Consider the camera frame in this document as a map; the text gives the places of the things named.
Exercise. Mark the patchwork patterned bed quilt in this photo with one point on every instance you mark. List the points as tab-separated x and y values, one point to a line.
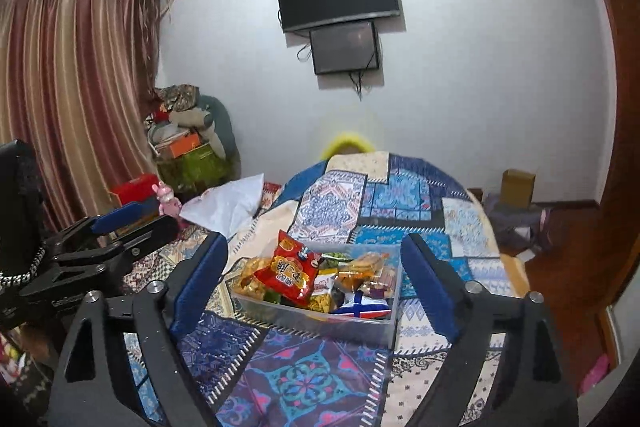
256	374

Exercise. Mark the white pillow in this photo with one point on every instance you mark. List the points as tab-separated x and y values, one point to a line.
225	209

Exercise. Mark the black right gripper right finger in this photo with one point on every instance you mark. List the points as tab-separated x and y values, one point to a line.
529	387

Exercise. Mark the clear plastic storage bin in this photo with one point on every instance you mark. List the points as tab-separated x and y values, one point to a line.
342	291

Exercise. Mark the cardboard box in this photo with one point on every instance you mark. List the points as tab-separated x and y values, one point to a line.
517	188

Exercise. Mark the striped red beige curtain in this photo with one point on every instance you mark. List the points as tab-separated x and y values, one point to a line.
77	82

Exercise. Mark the yellow plush object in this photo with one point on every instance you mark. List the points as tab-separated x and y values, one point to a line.
347	143

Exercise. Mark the yellow silver chips bag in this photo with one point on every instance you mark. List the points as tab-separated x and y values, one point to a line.
322	297

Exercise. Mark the small wall monitor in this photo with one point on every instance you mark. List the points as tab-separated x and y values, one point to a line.
348	47

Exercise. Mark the pink plush toy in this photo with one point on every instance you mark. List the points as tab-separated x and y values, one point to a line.
168	203

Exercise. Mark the red gift box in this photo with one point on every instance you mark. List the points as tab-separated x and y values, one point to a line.
136	190

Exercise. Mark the brick-pattern cookie sleeve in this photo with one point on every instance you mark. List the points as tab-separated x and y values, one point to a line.
363	269

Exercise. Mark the green peas snack bag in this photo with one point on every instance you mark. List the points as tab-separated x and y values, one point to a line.
333	259

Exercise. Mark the green-edged fried snack bag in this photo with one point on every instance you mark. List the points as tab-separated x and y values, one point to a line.
247	284

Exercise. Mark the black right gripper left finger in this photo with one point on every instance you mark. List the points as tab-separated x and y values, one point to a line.
94	386

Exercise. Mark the cluttered pile of belongings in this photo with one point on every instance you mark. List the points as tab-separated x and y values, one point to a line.
191	138

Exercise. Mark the red noodle snack bag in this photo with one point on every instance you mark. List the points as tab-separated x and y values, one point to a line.
291	271

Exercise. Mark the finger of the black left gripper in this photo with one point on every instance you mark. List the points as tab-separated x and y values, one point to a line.
79	264
94	232

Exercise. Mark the blue white red snack bag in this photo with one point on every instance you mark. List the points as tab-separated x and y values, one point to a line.
361	306

